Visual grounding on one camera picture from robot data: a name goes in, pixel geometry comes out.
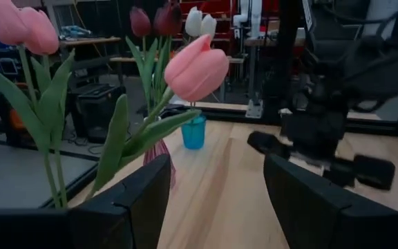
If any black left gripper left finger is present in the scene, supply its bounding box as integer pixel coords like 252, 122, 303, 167
0, 154, 172, 249

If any black cable tangle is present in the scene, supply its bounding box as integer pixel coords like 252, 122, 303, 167
66, 133, 105, 155

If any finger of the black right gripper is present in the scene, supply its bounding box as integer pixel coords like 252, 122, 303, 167
267, 142, 292, 160
323, 159, 356, 188

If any pink artificial tulip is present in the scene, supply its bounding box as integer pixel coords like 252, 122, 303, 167
18, 6, 76, 210
0, 0, 53, 210
84, 33, 230, 205

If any wooden workbench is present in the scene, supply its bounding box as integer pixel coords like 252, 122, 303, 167
59, 35, 123, 84

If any dark red artificial tulip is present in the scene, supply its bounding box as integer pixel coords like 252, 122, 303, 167
152, 1, 173, 115
168, 0, 183, 36
125, 6, 158, 120

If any teal glass vase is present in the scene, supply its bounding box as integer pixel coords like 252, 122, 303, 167
180, 113, 207, 151

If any pink glass vase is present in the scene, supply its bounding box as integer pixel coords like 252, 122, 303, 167
142, 116, 178, 190

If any white artificial tulip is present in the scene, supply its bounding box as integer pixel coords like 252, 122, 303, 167
200, 13, 218, 39
184, 6, 204, 120

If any black equipment case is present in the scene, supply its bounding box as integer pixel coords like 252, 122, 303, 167
69, 84, 128, 143

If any orange black device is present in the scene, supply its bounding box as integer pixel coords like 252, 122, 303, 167
0, 92, 26, 141

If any red shelving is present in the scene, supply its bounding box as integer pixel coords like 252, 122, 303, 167
178, 0, 281, 55

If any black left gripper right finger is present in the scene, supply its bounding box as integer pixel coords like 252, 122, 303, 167
263, 154, 398, 249

